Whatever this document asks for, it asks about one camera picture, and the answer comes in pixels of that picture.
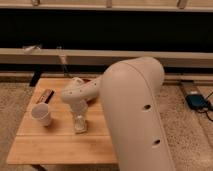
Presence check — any wooden table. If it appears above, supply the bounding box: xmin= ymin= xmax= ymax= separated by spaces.
xmin=7 ymin=78 xmax=117 ymax=165

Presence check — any black cable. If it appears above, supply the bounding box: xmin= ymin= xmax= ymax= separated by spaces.
xmin=198 ymin=92 xmax=213 ymax=122

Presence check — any blue power box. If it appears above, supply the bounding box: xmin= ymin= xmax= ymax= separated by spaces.
xmin=186 ymin=94 xmax=212 ymax=110

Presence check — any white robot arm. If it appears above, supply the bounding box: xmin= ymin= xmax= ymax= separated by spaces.
xmin=61 ymin=57 xmax=176 ymax=171

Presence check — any brown snack bar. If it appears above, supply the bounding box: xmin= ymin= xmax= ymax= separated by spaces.
xmin=37 ymin=89 xmax=54 ymax=103

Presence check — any white sponge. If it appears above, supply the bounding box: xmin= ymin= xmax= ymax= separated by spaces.
xmin=74 ymin=120 xmax=87 ymax=134

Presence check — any white paper cup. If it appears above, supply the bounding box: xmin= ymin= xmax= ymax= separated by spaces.
xmin=31 ymin=102 xmax=52 ymax=126

